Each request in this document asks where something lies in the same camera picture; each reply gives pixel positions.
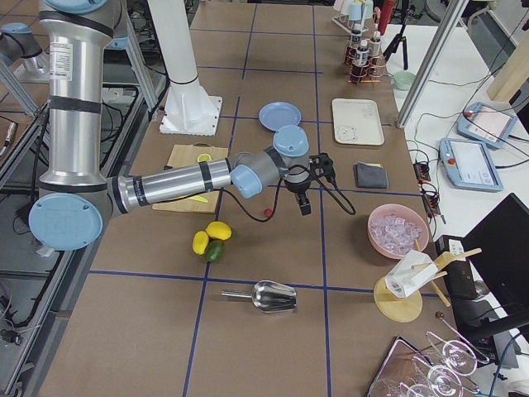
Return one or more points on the dark bottle white cap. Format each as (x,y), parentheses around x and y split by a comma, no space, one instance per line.
(355,39)

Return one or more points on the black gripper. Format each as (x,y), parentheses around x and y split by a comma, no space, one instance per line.
(297,187)

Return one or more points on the blue teach pendant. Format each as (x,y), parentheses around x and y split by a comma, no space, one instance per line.
(481,122)
(469,165)

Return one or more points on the blue teach pendant far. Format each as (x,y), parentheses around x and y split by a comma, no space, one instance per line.
(481,122)

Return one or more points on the black monitor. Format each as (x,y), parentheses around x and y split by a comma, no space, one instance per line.
(502,265)

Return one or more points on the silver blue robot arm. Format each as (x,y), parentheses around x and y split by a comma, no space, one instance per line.
(76,199)

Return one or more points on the yellow plastic knife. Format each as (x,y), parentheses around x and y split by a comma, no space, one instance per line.
(198,198)

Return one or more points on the yellow lemon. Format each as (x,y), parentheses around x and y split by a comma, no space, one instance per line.
(200,242)
(219,230)

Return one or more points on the yellow lemon left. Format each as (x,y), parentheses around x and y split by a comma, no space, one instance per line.
(200,242)

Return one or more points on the grey folded cloth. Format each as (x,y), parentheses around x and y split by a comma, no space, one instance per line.
(370,176)

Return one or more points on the copper wire bottle rack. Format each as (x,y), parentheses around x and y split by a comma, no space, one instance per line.
(372,72)

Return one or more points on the wooden cutting board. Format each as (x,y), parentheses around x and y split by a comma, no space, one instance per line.
(183,155)

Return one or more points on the orange circuit board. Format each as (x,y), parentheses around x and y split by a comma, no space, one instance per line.
(422,171)

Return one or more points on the blue teach pendant near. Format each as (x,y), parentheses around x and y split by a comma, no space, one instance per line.
(469,165)

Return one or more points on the shiny metal scoop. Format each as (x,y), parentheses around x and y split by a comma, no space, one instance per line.
(268,296)

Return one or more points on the lemon slice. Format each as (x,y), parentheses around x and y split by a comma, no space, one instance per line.
(204,157)

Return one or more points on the clear wine glass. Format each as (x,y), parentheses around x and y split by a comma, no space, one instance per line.
(458,355)

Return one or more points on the black camera tripod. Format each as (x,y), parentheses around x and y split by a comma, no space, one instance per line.
(400,38)

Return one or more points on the aluminium frame post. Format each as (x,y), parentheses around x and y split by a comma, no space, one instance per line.
(433,54)

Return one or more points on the wooden cup stand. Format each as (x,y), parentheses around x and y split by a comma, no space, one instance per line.
(408,309)

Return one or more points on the dark bottle middle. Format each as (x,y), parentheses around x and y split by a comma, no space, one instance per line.
(362,54)

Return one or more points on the green lime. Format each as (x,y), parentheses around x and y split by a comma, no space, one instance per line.
(215,251)

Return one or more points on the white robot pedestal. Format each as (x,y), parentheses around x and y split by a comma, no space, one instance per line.
(188,108)

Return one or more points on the mirrored glass tray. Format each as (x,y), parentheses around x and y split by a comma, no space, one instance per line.
(408,371)

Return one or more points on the mint green cup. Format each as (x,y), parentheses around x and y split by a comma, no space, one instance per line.
(403,80)

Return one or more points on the yellow lemon upper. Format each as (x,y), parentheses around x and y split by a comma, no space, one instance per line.
(219,230)

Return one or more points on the pink bowl of ice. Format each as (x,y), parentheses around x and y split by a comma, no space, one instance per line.
(394,230)

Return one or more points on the white carton on stand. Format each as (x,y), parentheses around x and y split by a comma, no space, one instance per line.
(413,271)

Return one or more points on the light blue plate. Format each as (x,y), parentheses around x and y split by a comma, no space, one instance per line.
(276,115)

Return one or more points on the dark bottle right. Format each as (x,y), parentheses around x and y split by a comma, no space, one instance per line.
(374,44)

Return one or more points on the cream rectangular tray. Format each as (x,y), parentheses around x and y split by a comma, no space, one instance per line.
(357,122)

